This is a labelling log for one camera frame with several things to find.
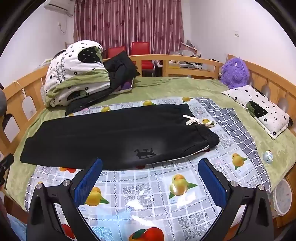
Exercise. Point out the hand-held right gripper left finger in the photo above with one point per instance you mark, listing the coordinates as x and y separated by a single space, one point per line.
89 180

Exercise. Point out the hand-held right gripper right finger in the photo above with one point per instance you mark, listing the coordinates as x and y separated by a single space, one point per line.
211 183

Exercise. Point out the black pants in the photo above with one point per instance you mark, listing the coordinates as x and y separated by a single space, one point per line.
104 134

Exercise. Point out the fruit print tablecloth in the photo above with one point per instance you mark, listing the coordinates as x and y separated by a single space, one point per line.
150 185

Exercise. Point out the small white teal ball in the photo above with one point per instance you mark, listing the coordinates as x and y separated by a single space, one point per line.
268 157

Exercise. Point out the person's jeans leg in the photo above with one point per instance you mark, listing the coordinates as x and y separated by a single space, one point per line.
17 228

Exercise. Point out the white round container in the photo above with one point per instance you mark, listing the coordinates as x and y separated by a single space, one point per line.
283 197

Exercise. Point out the white floral pillow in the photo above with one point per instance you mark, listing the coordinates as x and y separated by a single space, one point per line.
270 111

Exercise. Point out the purple cloth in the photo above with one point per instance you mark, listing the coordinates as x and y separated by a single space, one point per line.
126 86

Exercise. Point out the green bed sheet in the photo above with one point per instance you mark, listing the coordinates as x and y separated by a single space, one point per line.
173 88

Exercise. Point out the folded floral quilt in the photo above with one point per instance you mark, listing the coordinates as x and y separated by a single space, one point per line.
69 76

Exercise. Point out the purple plush toy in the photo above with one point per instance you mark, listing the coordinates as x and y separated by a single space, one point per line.
234 71

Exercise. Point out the black jacket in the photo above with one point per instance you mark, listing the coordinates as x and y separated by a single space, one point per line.
118 67

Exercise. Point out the red chair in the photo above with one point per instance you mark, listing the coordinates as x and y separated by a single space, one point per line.
140 47
115 51

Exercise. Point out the red patterned curtain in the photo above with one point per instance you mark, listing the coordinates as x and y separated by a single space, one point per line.
129 23

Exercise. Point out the white air conditioner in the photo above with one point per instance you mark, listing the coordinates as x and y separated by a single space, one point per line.
60 7

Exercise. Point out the wooden bed frame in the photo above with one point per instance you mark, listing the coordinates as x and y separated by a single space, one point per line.
165 67

